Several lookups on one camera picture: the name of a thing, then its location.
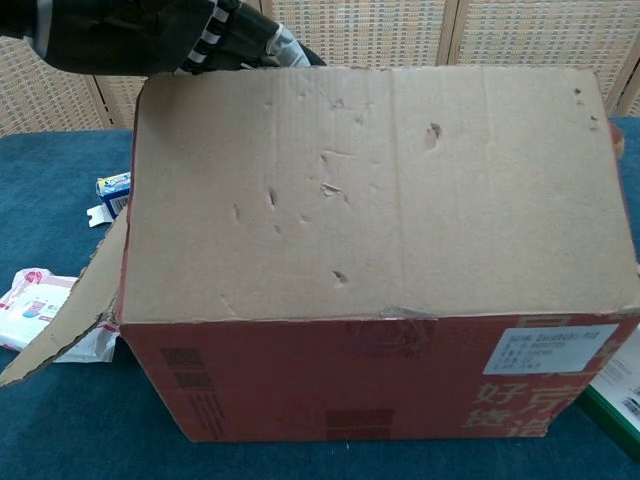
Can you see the woven folding screen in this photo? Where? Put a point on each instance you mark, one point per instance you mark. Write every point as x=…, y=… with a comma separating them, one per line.
x=525, y=35

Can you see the pink white wet wipes pack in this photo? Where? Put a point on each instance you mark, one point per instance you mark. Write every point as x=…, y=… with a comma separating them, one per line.
x=30, y=310

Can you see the blue felt table cover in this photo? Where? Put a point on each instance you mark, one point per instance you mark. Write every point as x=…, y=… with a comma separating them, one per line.
x=60, y=430

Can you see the brown cardboard box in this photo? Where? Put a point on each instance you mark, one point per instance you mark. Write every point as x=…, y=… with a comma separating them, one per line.
x=380, y=200

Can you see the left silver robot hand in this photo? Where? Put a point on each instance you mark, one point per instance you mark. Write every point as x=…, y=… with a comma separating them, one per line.
x=140, y=35

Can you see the blue cookie box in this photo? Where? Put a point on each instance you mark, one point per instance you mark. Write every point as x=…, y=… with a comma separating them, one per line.
x=114, y=192

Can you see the white and green packet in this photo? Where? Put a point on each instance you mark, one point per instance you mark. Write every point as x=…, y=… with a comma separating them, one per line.
x=617, y=395

